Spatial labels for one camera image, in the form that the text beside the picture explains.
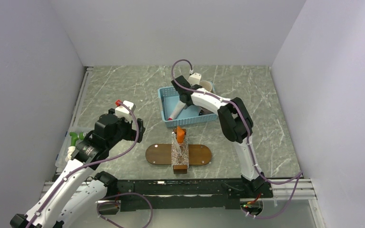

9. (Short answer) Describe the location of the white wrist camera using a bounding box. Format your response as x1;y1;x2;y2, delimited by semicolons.
188;73;202;86
115;100;136;122

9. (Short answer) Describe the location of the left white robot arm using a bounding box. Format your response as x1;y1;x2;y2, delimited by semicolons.
10;106;145;228

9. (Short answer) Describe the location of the brown oval wooden tray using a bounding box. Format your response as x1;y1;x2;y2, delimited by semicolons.
145;144;212;166

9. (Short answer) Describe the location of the orange toothpaste tube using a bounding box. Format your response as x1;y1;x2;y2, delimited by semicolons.
174;126;186;143

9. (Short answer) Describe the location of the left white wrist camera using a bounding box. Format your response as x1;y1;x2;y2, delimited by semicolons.
115;100;136;122

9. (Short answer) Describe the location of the black base frame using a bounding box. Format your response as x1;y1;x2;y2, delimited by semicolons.
105;177;273;212

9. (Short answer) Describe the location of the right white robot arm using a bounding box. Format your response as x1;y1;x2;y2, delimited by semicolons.
172;76;265;197

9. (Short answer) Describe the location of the green white object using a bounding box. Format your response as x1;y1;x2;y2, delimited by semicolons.
67;132;86;155

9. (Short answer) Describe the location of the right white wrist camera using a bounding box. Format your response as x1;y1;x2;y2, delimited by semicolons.
188;73;202;86

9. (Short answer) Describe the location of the white red toothpaste tube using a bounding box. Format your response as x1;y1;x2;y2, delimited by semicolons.
167;101;186;121

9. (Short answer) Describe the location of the purple mug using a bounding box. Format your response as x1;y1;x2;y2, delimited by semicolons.
199;107;214;116

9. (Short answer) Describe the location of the clear acrylic toothbrush holder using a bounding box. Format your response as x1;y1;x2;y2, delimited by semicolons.
171;136;189;175

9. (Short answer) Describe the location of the blue plastic basket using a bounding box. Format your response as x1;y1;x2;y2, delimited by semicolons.
158;86;218;128

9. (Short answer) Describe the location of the yellow mug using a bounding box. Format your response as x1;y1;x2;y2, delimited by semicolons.
199;80;214;93

